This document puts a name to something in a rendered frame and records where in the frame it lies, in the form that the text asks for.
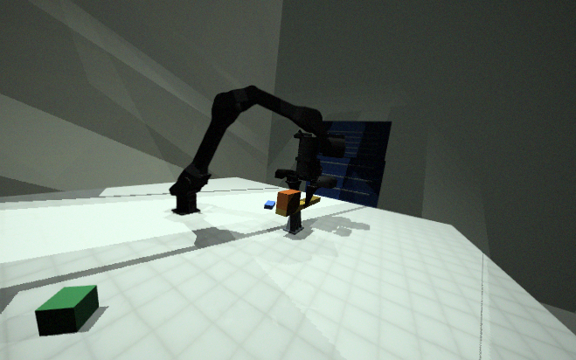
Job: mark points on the blue rectangular bar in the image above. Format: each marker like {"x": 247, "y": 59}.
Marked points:
{"x": 269, "y": 205}

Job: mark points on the yellow bar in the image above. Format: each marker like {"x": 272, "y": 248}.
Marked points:
{"x": 289, "y": 202}

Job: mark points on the green rectangular block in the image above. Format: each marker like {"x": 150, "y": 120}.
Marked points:
{"x": 67, "y": 310}

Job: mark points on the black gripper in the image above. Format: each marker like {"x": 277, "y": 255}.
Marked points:
{"x": 305, "y": 170}

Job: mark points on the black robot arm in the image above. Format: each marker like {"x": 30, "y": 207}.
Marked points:
{"x": 225, "y": 109}

